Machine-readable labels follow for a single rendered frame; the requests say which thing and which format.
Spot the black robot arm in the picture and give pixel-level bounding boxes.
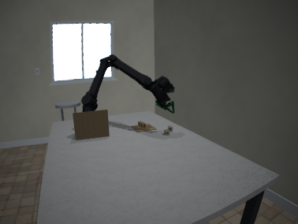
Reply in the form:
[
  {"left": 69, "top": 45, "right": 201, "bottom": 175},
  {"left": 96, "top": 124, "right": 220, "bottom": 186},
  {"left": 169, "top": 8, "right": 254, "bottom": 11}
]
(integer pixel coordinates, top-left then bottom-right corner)
[{"left": 81, "top": 54, "right": 174, "bottom": 112}]

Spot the tan mat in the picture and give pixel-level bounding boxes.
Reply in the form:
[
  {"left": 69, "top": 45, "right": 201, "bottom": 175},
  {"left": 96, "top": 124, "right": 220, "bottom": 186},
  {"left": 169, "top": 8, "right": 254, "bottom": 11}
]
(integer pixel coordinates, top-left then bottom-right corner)
[{"left": 131, "top": 124, "right": 156, "bottom": 132}]

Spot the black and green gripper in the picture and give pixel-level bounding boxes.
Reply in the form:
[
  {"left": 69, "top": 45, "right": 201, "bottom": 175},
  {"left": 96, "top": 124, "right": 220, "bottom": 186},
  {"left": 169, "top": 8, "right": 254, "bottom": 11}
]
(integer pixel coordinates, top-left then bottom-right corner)
[{"left": 155, "top": 92, "right": 174, "bottom": 113}]

